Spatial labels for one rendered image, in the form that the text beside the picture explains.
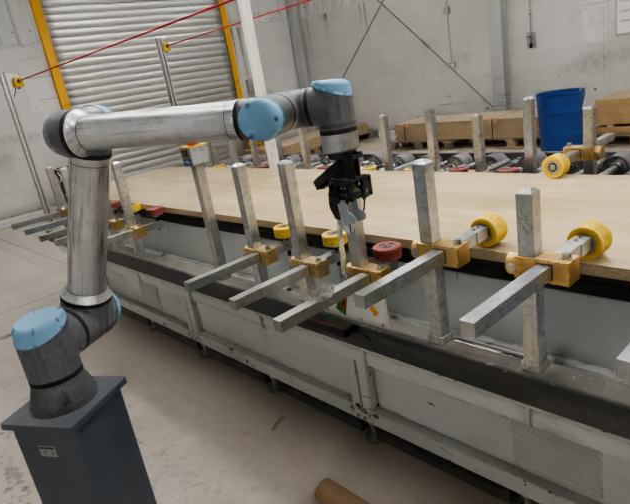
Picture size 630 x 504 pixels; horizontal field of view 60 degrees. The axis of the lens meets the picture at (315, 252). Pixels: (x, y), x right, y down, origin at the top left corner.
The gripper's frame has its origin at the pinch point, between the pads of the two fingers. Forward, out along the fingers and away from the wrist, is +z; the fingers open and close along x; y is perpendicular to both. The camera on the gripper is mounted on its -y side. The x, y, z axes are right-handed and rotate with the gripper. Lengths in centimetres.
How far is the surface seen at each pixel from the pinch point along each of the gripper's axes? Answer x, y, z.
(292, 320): -22.6, 0.1, 15.7
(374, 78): 711, -613, -8
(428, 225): 6.2, 20.8, -1.0
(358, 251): 6.3, -3.7, 8.7
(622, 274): 23, 57, 12
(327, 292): -10.1, -0.1, 13.5
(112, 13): 323, -792, -176
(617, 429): 4, 63, 36
